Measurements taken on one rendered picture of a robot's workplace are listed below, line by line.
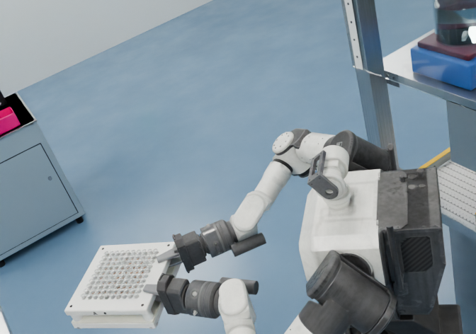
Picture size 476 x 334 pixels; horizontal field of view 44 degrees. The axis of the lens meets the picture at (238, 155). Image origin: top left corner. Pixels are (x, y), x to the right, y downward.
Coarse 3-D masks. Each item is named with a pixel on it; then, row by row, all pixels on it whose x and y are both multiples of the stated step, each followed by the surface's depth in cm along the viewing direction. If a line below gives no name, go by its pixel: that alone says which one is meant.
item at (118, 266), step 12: (108, 264) 165; (120, 264) 162; (132, 264) 161; (144, 264) 160; (108, 276) 160; (120, 276) 158; (132, 276) 157; (96, 288) 158; (108, 288) 155; (120, 288) 154; (132, 288) 153
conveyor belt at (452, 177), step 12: (444, 168) 194; (456, 168) 193; (444, 180) 189; (456, 180) 188; (468, 180) 186; (444, 192) 185; (456, 192) 183; (468, 192) 182; (444, 204) 181; (456, 204) 179; (468, 204) 178; (456, 216) 177; (468, 216) 174; (468, 228) 175
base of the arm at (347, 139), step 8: (336, 136) 147; (344, 136) 144; (352, 136) 142; (336, 144) 146; (344, 144) 143; (352, 144) 141; (352, 152) 140; (352, 160) 140; (352, 168) 140; (360, 168) 141
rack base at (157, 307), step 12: (180, 264) 167; (156, 312) 151; (72, 324) 157; (84, 324) 156; (96, 324) 155; (108, 324) 153; (120, 324) 152; (132, 324) 151; (144, 324) 150; (156, 324) 150
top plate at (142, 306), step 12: (108, 252) 170; (96, 264) 167; (156, 264) 159; (168, 264) 160; (84, 276) 164; (156, 276) 155; (84, 288) 159; (72, 300) 157; (84, 300) 155; (96, 300) 154; (108, 300) 153; (120, 300) 152; (132, 300) 150; (144, 300) 149; (72, 312) 154; (84, 312) 153; (96, 312) 151; (108, 312) 150; (120, 312) 149; (132, 312) 148; (144, 312) 147
